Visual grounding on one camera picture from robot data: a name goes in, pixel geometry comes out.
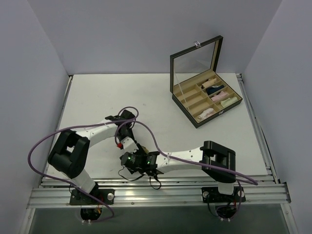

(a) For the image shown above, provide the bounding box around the tan brown underwear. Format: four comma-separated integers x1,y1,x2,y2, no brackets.
142,146,149,154

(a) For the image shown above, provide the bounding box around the aluminium rail frame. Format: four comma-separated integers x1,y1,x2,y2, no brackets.
26,74,292,210

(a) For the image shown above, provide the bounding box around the white underwear pink trim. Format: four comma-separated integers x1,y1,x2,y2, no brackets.
196,108,215,121

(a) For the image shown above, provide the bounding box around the pink rolled underwear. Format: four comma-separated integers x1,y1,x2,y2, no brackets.
211,91,228,102

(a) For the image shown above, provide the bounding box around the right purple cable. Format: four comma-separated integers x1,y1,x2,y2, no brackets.
114,120,259,217

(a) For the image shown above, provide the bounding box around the pale green rolled underwear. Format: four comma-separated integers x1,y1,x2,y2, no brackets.
220,97,238,108

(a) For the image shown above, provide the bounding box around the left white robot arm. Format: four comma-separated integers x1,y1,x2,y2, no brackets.
48,108,139,204

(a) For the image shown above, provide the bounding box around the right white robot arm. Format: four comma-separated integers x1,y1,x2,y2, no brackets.
119,141,236,201

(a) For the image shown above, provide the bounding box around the beige rolled underwear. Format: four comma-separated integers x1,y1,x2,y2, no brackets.
201,78,217,89

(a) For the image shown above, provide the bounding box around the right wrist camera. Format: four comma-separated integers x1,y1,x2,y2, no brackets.
117,137,138,154

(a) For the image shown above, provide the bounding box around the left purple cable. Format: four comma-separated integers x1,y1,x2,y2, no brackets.
27,106,139,223

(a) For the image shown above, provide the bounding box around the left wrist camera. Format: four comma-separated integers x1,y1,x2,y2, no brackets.
119,109,136,120

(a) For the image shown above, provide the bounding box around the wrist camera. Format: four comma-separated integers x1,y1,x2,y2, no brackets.
117,137,138,154
119,109,136,120

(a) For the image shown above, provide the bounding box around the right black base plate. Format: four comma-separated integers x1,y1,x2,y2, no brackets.
201,186,246,203

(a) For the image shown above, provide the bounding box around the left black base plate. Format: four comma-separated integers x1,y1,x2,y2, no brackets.
69,188,115,206

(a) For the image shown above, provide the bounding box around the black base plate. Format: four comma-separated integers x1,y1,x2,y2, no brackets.
201,186,246,203
69,188,115,206

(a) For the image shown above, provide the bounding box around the navy rolled underwear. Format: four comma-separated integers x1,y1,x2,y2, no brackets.
206,85,225,95

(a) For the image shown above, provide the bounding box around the purple cable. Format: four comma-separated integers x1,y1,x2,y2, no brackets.
114,120,259,217
27,106,139,223

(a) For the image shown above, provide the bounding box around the black compartment storage box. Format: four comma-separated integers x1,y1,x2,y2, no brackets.
170,36,243,128

